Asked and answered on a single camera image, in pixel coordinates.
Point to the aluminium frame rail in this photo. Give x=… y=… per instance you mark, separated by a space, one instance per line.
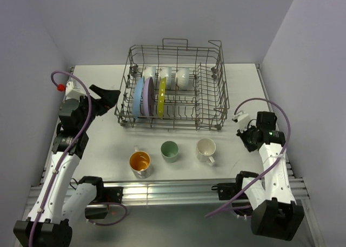
x=198 y=191

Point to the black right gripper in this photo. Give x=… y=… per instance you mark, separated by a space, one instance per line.
x=242 y=135

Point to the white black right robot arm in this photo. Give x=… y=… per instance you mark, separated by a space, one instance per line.
x=273 y=209

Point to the cream white mug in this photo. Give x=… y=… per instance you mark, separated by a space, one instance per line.
x=205 y=149

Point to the white bowl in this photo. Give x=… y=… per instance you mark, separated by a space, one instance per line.
x=166 y=72
x=182 y=78
x=149 y=72

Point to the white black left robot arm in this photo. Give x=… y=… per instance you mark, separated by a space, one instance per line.
x=49 y=223

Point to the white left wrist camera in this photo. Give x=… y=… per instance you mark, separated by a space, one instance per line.
x=72 y=89

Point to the green cup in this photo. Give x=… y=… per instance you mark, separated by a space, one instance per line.
x=169 y=151

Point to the floral mug orange inside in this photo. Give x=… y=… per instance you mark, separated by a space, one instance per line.
x=140 y=163

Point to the lilac plastic plate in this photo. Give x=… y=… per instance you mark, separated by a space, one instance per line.
x=148 y=97

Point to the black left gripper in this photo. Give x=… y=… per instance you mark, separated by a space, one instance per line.
x=108 y=99

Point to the blue plastic plate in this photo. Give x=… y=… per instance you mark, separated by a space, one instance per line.
x=137 y=98

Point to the grey wire dish rack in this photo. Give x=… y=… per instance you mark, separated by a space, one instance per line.
x=204 y=105

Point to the green polka-dot plate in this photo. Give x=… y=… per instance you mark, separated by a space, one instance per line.
x=161 y=98

